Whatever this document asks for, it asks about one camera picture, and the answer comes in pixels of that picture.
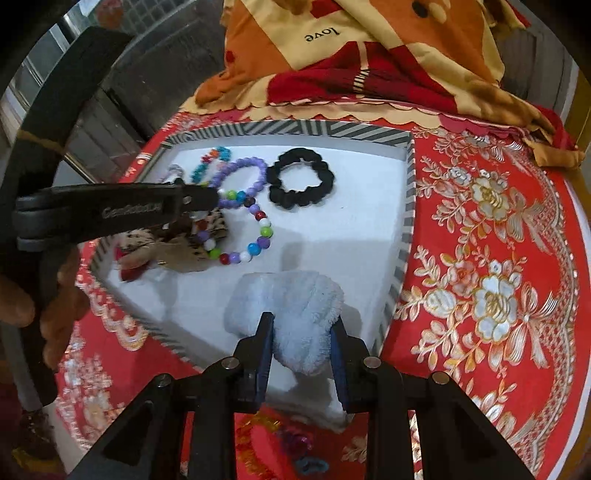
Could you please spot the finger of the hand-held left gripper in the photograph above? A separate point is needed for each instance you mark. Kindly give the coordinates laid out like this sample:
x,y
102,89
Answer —
x,y
92,212

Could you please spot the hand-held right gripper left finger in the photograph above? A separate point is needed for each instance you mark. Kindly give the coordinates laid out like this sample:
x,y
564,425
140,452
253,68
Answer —
x,y
265,355

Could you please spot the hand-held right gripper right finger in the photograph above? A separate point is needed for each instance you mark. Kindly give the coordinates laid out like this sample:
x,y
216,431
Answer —
x,y
339,364

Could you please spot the white fluffy scrunchie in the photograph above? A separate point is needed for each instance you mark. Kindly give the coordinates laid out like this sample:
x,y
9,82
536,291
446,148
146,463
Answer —
x,y
295,304

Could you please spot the leopard print scrunchie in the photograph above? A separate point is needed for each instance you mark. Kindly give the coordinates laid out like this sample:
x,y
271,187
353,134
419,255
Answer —
x,y
184,258

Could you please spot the multicolour spiral scrunchie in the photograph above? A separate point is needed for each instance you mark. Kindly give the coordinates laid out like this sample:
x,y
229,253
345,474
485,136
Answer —
x,y
199,171

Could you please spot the white tray with striped rim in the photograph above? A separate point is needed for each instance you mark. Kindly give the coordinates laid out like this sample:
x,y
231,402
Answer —
x,y
360,221

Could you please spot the person's left hand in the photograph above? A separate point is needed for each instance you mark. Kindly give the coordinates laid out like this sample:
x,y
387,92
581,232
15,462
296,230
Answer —
x,y
64,323

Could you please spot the red embroidered floral tablecloth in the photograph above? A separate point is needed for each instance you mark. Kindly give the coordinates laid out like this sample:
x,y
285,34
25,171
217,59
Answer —
x,y
461,258

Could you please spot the black scrunchie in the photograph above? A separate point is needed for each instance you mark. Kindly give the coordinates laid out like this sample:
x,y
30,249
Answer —
x,y
275,177

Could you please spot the orange red patterned blanket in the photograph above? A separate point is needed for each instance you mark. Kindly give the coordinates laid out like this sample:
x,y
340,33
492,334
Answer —
x,y
277,55

